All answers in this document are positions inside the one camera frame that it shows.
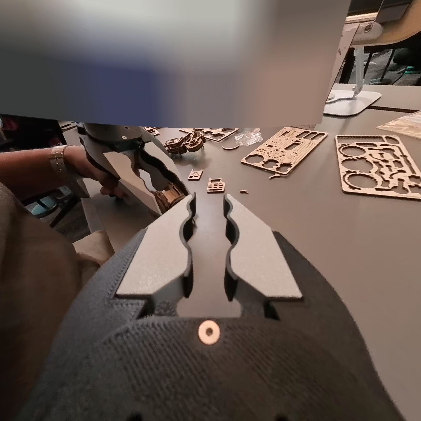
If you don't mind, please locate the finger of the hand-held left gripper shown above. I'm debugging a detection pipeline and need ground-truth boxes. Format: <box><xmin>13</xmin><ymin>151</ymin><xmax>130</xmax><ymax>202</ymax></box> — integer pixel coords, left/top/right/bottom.
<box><xmin>133</xmin><ymin>136</ymin><xmax>191</xmax><ymax>198</ymax></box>
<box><xmin>103</xmin><ymin>150</ymin><xmax>165</xmax><ymax>217</ymax></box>

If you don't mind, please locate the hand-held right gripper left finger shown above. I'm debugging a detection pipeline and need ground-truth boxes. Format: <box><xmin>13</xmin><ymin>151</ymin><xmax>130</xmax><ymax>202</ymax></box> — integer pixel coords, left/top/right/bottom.
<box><xmin>115</xmin><ymin>193</ymin><xmax>197</xmax><ymax>300</ymax></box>

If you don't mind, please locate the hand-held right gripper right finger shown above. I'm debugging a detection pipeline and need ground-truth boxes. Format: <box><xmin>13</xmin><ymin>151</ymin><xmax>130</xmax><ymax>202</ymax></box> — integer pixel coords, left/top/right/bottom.
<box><xmin>223</xmin><ymin>193</ymin><xmax>304</xmax><ymax>302</ymax></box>

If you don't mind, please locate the round wooden wheel assembly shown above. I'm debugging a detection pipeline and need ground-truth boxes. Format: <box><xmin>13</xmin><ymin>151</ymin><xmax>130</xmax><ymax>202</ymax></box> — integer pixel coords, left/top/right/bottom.
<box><xmin>154</xmin><ymin>184</ymin><xmax>189</xmax><ymax>211</ymax></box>

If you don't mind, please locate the person's left forearm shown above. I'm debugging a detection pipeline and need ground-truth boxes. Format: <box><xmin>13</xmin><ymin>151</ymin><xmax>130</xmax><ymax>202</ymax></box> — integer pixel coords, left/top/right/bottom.
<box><xmin>0</xmin><ymin>145</ymin><xmax>75</xmax><ymax>192</ymax></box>

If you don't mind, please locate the grey desk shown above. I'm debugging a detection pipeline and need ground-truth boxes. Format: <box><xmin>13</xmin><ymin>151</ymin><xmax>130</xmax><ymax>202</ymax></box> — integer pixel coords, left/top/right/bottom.
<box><xmin>61</xmin><ymin>82</ymin><xmax>421</xmax><ymax>421</ymax></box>

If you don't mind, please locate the person's left hand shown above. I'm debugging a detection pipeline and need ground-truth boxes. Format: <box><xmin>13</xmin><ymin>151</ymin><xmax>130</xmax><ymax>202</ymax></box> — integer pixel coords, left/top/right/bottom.
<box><xmin>73</xmin><ymin>146</ymin><xmax>129</xmax><ymax>200</ymax></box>

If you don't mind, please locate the wooden vehicle model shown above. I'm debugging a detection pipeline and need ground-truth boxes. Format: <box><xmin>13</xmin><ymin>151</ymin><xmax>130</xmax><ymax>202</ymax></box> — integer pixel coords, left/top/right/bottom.
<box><xmin>163</xmin><ymin>129</ymin><xmax>207</xmax><ymax>154</ymax></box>

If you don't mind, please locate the wooden sheet with rectangular cutouts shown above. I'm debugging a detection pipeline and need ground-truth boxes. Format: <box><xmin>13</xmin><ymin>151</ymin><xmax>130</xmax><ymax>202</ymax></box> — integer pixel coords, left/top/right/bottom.
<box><xmin>144</xmin><ymin>127</ymin><xmax>241</xmax><ymax>143</ymax></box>

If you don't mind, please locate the small clear plastic bag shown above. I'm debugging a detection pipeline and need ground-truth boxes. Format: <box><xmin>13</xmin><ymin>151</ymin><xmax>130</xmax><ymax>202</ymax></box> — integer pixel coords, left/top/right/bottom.
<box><xmin>235</xmin><ymin>128</ymin><xmax>262</xmax><ymax>147</ymax></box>

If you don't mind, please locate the wooden sheet with gear parts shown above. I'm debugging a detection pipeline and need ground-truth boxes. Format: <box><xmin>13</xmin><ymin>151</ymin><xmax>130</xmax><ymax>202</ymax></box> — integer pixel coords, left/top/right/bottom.
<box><xmin>241</xmin><ymin>127</ymin><xmax>329</xmax><ymax>175</ymax></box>

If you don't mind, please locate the person's brown garment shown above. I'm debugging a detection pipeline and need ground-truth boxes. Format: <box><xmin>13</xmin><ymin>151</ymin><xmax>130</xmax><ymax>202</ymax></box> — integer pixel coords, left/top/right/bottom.
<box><xmin>0</xmin><ymin>182</ymin><xmax>114</xmax><ymax>421</ymax></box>

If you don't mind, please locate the wooden sheet with round holes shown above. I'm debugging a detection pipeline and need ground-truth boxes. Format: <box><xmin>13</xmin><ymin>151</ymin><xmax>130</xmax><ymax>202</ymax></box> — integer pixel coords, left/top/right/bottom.
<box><xmin>335</xmin><ymin>135</ymin><xmax>421</xmax><ymax>200</ymax></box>

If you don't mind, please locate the white stand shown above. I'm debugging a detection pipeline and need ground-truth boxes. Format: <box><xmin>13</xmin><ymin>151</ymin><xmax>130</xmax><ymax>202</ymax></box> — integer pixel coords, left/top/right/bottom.
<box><xmin>324</xmin><ymin>20</ymin><xmax>384</xmax><ymax>116</ymax></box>

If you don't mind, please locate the large clear plastic bag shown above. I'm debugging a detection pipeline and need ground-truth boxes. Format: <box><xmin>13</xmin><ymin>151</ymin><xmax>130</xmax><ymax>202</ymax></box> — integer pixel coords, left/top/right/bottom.
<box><xmin>376</xmin><ymin>111</ymin><xmax>421</xmax><ymax>136</ymax></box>

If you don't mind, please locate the metal bracelet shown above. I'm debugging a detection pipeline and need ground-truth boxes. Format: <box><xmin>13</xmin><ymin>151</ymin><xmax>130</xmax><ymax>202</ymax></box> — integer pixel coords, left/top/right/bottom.
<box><xmin>49</xmin><ymin>144</ymin><xmax>75</xmax><ymax>175</ymax></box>

